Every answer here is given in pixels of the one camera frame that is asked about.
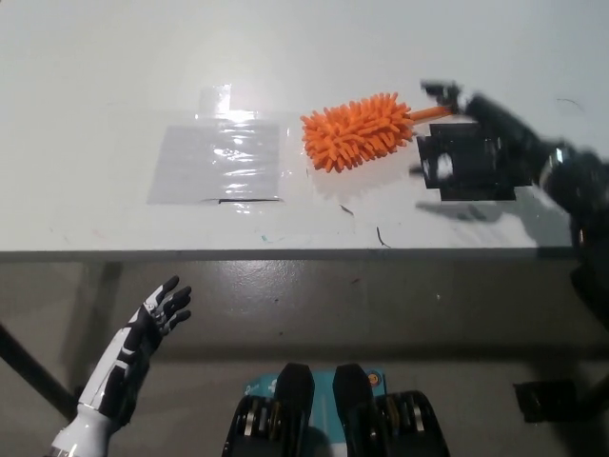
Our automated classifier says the black diagonal table leg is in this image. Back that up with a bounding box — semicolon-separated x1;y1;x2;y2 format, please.
0;321;77;420

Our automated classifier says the orange microfiber duster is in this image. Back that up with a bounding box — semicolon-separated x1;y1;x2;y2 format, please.
299;90;453;174

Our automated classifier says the robot torso black teal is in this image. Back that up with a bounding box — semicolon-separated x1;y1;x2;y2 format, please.
221;362;451;457

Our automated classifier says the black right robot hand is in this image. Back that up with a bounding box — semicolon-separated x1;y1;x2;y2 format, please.
411;80;566;188

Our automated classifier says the black rounded object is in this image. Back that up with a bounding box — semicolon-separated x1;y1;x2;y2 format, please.
569;266;609;330

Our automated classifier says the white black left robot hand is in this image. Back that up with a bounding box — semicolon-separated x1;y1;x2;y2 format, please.
76;275;193;423

